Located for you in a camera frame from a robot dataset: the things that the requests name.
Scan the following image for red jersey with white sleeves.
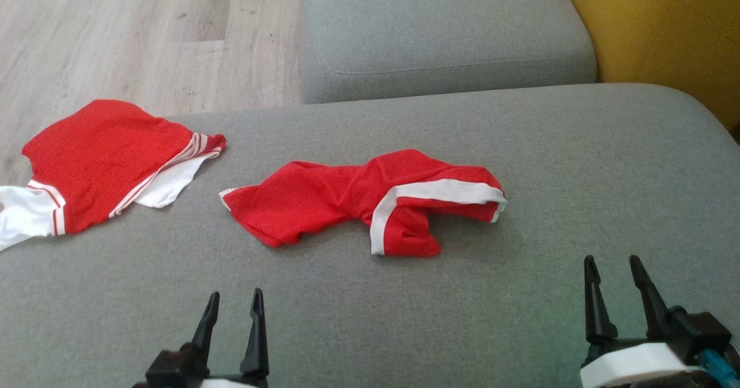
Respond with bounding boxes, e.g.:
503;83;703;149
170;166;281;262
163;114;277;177
0;99;227;252

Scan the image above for wide yellow sofa backrest cushion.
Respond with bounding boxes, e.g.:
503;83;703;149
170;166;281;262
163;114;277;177
554;0;740;134

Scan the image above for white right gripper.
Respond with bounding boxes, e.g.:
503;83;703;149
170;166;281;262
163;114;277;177
580;255;712;388

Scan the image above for small grey sofa seat cushion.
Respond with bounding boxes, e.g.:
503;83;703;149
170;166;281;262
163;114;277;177
299;0;598;105

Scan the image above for large grey sofa seat cushion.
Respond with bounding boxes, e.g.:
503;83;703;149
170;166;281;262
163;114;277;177
0;83;740;388

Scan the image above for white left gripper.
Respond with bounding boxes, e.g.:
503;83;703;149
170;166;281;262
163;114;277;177
191;288;271;388

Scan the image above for red shorts with white stripe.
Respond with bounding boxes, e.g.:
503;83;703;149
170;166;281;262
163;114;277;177
219;148;508;257

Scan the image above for right camera cable blue plug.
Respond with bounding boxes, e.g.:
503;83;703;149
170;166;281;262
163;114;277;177
700;348;740;388

